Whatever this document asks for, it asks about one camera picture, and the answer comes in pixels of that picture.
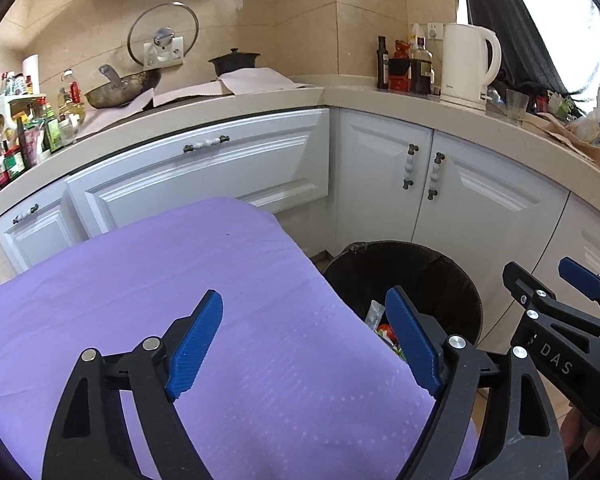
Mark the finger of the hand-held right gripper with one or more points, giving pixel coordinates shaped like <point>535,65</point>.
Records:
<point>580,275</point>
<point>527,290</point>

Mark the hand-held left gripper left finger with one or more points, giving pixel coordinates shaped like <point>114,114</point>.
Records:
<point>195,347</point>

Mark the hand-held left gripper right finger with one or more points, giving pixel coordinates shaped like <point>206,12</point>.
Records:
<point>412,340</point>

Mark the black trash bin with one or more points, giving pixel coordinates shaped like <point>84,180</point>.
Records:
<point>430,270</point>

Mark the person's right hand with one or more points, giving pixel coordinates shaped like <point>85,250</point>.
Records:
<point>592,447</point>

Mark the purple tablecloth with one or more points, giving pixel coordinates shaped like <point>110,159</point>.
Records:
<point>130,285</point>

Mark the wooden cutting board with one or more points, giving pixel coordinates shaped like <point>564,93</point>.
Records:
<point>575,147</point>

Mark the clear plastic bag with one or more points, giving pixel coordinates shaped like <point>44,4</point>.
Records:
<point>587,127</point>

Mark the wide white drawer front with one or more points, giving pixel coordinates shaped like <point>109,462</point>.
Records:
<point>205,175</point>

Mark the clear glass cup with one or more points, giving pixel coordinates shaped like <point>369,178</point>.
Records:
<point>517,107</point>

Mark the narrow white cabinet door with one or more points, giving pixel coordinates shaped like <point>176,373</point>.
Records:
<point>35,240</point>

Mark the white electric kettle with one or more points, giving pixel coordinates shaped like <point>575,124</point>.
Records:
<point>465,65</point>

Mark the beige stone countertop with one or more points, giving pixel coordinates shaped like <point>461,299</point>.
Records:
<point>380,100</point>

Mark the dark soy sauce bottle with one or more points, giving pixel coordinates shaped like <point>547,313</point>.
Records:
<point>420,72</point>

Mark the clear glass jar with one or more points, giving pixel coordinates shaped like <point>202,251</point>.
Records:
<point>67,132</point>

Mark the white paper sheet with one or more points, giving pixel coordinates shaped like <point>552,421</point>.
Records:
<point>260,80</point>
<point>180,95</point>

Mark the green label bottle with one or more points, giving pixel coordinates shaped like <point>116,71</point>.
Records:
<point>52,135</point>

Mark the red label bottle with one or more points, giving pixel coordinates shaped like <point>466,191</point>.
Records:
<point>399,67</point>

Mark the green label jar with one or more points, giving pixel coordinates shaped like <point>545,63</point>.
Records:
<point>14,165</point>

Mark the bright window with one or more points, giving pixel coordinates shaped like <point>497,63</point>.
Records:
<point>555,10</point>

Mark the steel wok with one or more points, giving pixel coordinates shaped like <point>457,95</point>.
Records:
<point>125,90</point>

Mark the dark olive oil bottle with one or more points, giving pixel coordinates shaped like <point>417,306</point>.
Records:
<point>382,65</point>

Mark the dark curtain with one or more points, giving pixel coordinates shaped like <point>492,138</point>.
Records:
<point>510,10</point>

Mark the yellow cooking oil bottle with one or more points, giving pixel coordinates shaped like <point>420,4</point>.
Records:
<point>72,97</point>

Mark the black pot with lid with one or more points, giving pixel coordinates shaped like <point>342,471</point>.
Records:
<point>232,62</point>

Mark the white lid holder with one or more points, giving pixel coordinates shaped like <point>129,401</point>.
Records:
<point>177,55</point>

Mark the paper towel roll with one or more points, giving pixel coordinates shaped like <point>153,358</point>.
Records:
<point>31,72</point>

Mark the glass pot lid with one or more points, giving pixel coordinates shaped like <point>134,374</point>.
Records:
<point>180,20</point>

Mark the white wall socket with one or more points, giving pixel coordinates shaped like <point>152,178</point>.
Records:
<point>435,31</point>

